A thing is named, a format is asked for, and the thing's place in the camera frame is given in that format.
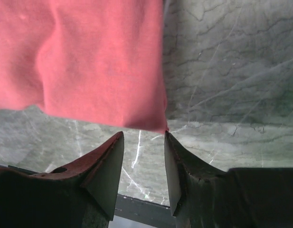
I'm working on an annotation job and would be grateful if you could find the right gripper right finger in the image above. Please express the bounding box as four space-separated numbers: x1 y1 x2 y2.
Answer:
164 132 293 228

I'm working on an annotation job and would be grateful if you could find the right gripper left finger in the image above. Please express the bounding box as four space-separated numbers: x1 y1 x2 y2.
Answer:
0 132 124 228

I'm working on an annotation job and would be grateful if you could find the salmon pink t shirt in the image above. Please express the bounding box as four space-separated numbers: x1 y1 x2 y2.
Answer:
0 0 168 133

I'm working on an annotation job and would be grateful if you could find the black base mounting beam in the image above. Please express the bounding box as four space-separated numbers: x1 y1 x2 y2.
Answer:
114 194 176 228

